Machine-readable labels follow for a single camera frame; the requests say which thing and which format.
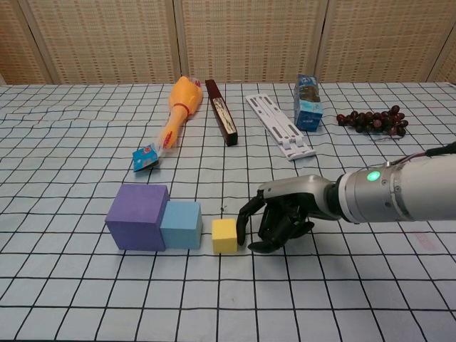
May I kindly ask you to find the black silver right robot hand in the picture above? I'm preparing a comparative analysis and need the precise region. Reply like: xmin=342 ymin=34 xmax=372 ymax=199
xmin=237 ymin=174 xmax=339 ymax=254

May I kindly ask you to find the small yellow foam cube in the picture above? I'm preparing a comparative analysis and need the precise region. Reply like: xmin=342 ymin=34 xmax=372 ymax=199
xmin=211 ymin=218 xmax=239 ymax=254

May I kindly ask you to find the light blue foam cube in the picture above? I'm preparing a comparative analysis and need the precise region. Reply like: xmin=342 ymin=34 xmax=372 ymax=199
xmin=160 ymin=200 xmax=203 ymax=250

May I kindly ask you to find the large purple foam cube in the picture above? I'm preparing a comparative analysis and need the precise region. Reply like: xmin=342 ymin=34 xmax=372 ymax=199
xmin=105 ymin=183 xmax=170 ymax=252

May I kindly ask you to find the white folding laptop stand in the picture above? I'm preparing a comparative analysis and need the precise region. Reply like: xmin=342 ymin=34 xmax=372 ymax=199
xmin=244 ymin=93 xmax=317 ymax=162

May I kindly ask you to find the blue cookie box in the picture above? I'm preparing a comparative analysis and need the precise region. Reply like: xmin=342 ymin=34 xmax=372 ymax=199
xmin=293 ymin=73 xmax=324 ymax=132

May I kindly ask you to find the dark red grape bunch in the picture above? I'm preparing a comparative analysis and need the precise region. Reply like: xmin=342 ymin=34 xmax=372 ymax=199
xmin=336 ymin=104 xmax=410 ymax=143

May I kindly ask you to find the long dark red box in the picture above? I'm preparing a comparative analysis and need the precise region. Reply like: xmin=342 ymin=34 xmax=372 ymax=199
xmin=204 ymin=78 xmax=239 ymax=147

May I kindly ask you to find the orange rubber chicken toy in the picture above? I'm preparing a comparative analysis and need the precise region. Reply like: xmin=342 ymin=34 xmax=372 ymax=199
xmin=156 ymin=76 xmax=204 ymax=155

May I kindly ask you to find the small blue snack packet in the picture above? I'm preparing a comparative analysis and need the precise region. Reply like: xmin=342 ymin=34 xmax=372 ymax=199
xmin=132 ymin=142 xmax=160 ymax=174

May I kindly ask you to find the light blue checkered tablecloth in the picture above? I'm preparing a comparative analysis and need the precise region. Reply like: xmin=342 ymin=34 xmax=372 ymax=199
xmin=0 ymin=81 xmax=456 ymax=342

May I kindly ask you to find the beige woven folding screen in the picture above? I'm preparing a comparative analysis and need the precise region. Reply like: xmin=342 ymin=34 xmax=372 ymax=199
xmin=0 ymin=0 xmax=456 ymax=86

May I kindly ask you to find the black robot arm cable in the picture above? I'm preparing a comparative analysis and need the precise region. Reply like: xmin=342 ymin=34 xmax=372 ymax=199
xmin=425 ymin=141 xmax=456 ymax=158

